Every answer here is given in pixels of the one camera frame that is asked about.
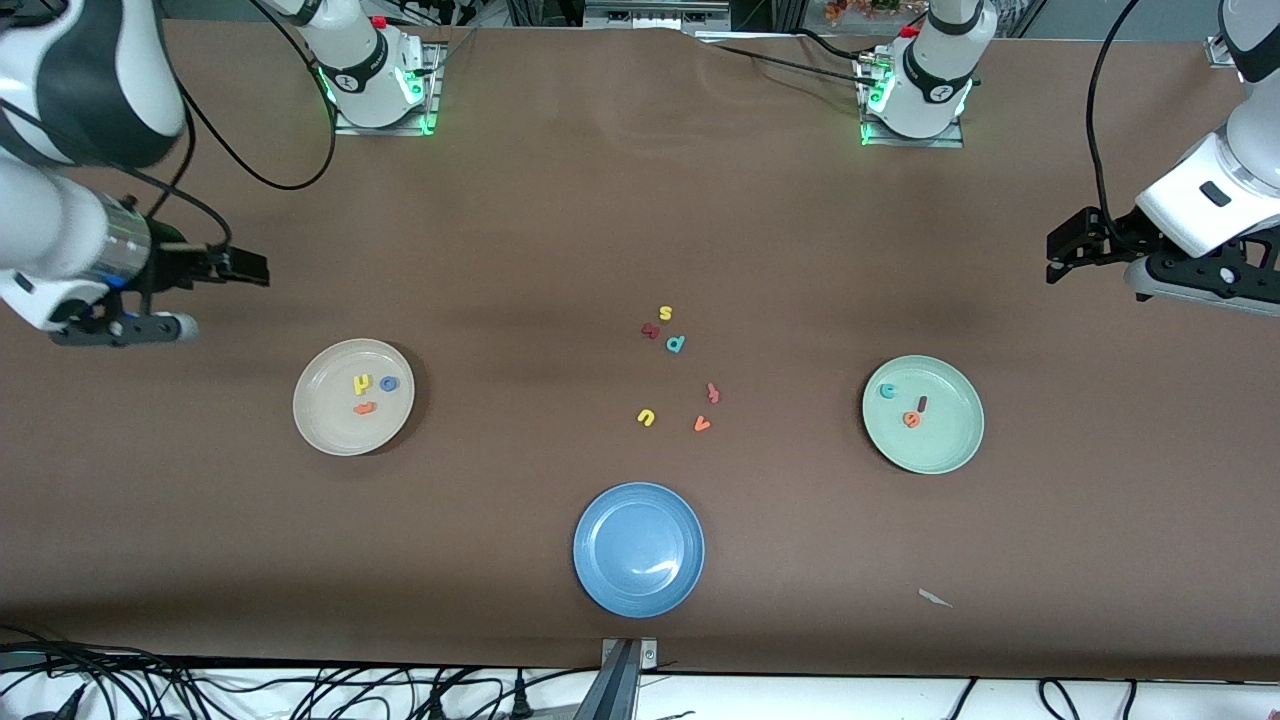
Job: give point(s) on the metal table edge bracket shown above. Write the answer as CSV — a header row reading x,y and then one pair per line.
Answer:
x,y
648,655

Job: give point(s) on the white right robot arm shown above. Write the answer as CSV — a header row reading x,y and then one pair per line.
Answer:
x,y
370,70

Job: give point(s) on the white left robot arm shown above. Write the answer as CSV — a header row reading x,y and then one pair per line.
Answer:
x,y
930,80

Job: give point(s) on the white paper scrap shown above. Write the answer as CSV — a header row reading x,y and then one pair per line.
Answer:
x,y
935,598

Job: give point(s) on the blue round plate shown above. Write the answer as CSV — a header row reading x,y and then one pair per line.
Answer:
x,y
638,550

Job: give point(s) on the aluminium frame corner bracket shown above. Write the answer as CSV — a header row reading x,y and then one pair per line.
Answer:
x,y
1218,52

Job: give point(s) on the grey metal strut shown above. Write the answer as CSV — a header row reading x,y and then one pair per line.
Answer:
x,y
610,695

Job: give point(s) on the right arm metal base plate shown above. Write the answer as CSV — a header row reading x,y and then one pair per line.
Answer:
x,y
432,75

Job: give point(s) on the orange artificial flowers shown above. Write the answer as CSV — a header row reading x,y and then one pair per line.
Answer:
x,y
850,10

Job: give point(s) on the grey metal box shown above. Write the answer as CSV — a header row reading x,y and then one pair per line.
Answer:
x,y
655,10

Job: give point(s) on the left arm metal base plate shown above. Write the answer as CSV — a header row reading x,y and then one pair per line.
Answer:
x,y
900,142

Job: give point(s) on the beige round plate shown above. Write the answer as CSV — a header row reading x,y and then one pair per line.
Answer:
x,y
340,430

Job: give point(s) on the green round plate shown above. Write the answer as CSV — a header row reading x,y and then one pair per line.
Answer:
x,y
940,445

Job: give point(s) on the brown table cover sheet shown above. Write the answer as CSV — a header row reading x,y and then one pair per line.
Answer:
x,y
200,550

